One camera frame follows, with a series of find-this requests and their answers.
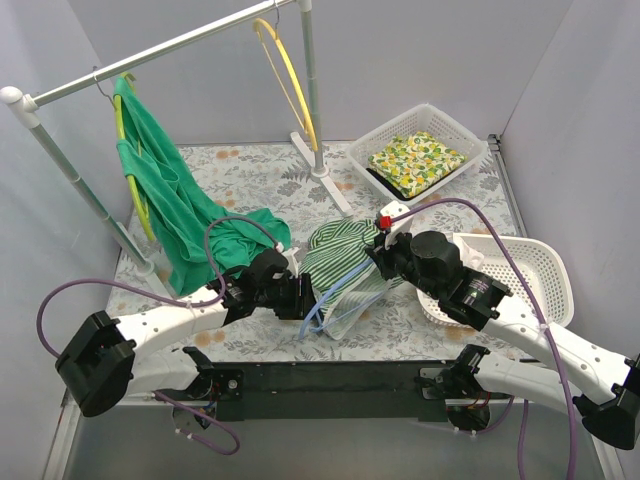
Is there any white laundry basket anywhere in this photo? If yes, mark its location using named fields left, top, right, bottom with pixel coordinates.
left=446, top=233, right=575, bottom=327

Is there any green white striped tank top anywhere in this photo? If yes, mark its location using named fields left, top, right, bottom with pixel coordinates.
left=298, top=216, right=401, bottom=341

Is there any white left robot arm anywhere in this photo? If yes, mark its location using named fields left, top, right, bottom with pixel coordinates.
left=55, top=249, right=316, bottom=417

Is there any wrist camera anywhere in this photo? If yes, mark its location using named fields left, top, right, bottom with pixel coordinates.
left=276, top=242, right=299, bottom=276
left=375, top=200, right=413, bottom=249

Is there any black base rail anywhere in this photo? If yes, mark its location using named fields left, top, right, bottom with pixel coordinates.
left=144, top=357, right=516, bottom=431

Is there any white clothes rack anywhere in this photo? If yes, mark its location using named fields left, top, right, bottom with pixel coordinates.
left=0, top=0, right=354, bottom=321

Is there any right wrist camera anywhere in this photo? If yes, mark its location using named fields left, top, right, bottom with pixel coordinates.
left=375, top=200, right=413, bottom=249

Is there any lemon print folded cloth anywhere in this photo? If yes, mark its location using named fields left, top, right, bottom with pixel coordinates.
left=367, top=131, right=468, bottom=200

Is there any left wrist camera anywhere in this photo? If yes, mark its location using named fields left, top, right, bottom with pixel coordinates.
left=276, top=242, right=299, bottom=276

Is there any white garment in basket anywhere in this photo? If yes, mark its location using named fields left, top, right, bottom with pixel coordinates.
left=461, top=240, right=485, bottom=270

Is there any white storage basket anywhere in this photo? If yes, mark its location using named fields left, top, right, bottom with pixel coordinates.
left=346, top=104, right=488, bottom=206

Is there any lime green hanger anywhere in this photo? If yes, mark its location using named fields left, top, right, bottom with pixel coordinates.
left=92, top=66, right=157, bottom=242

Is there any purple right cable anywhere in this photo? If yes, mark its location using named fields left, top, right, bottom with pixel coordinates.
left=394, top=198, right=579, bottom=480

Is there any blue plastic hanger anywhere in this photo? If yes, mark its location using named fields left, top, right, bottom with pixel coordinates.
left=298, top=259, right=392, bottom=340

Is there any black folded cloth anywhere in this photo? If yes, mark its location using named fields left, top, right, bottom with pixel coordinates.
left=366, top=168, right=409, bottom=201

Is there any yellow plastic hanger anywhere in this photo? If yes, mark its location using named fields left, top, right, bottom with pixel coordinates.
left=252, top=17, right=319, bottom=152

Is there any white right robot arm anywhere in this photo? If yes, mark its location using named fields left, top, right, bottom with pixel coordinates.
left=365, top=231, right=639, bottom=450

